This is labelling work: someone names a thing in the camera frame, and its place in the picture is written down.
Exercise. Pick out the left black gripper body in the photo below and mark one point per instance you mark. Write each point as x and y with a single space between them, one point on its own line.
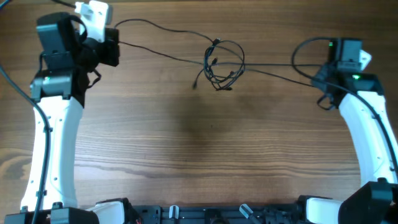
109 51

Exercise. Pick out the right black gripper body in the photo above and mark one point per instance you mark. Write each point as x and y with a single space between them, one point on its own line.
321 78

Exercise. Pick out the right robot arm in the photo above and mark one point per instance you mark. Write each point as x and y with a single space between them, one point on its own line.
359 97

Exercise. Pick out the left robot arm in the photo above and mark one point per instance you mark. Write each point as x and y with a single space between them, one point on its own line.
73 47

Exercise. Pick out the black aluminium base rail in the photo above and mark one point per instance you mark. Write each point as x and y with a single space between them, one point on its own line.
274 213

